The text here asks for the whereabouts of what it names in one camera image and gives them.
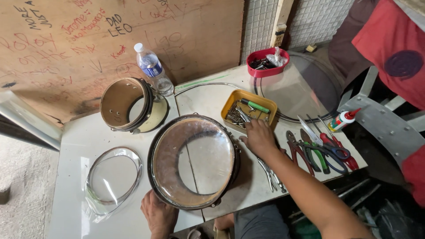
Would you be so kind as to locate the person's left hand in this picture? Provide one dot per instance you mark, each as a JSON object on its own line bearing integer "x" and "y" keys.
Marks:
{"x": 161, "y": 217}

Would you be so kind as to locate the chrome metal pliers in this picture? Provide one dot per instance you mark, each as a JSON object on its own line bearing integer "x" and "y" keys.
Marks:
{"x": 270, "y": 174}

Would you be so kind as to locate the clear plastic water bottle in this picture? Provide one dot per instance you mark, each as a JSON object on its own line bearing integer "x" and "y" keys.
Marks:
{"x": 152, "y": 68}

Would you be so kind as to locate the small clear drum head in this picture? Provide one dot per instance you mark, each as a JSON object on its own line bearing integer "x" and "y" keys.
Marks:
{"x": 113, "y": 181}

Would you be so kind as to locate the grey riveted metal frame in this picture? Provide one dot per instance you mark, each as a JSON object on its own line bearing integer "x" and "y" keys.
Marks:
{"x": 381, "y": 122}

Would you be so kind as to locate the grey shorts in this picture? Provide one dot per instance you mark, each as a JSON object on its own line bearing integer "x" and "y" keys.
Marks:
{"x": 260, "y": 222}

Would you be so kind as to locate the large clear drum head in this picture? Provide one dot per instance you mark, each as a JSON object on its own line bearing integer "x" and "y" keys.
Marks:
{"x": 298, "y": 89}

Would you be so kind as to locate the brown cloth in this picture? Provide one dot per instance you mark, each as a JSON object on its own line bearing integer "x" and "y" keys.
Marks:
{"x": 342, "y": 39}

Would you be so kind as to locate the white glue bottle red cap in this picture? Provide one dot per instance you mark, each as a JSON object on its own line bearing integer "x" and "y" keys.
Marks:
{"x": 340, "y": 122}

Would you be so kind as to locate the crumpled clear plastic bag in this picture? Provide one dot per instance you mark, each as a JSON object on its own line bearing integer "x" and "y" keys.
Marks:
{"x": 277, "y": 59}

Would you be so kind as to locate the black drum with clear head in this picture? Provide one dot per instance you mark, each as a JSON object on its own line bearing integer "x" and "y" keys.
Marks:
{"x": 194, "y": 162}

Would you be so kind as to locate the heap of dark clutter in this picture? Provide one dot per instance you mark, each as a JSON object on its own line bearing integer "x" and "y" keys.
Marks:
{"x": 365, "y": 212}

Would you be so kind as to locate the person's left fingers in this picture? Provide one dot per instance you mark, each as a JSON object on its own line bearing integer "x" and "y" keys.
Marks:
{"x": 148, "y": 199}

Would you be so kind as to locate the cream drum shell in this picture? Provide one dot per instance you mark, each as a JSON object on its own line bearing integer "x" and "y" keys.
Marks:
{"x": 121, "y": 103}

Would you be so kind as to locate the heap of black metal parts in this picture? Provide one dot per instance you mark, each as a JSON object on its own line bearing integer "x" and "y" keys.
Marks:
{"x": 259, "y": 63}

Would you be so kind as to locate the scribbled plywood board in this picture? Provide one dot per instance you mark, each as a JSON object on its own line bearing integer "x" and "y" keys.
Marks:
{"x": 83, "y": 43}

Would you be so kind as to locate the yellow plastic tray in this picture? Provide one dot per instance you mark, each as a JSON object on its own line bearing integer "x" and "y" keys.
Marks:
{"x": 232, "y": 99}

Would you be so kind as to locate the person's right hand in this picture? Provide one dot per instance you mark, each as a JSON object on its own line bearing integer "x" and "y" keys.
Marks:
{"x": 260, "y": 141}

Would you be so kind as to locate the wooden post with outlet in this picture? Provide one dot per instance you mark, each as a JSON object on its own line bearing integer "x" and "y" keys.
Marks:
{"x": 281, "y": 23}

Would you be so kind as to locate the red cloth with purple circle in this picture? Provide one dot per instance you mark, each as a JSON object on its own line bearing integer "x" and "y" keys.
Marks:
{"x": 395, "y": 49}

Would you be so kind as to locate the shiny metal channel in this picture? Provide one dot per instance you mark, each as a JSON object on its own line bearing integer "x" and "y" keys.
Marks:
{"x": 26, "y": 119}

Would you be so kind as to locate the pile of metal drum screws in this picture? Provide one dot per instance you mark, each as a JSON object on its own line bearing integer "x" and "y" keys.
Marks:
{"x": 236, "y": 116}

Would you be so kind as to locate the red plastic tray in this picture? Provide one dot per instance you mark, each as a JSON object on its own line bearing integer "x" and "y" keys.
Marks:
{"x": 265, "y": 72}

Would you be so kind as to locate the small beige plug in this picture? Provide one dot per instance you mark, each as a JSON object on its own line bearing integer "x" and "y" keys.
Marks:
{"x": 311, "y": 48}

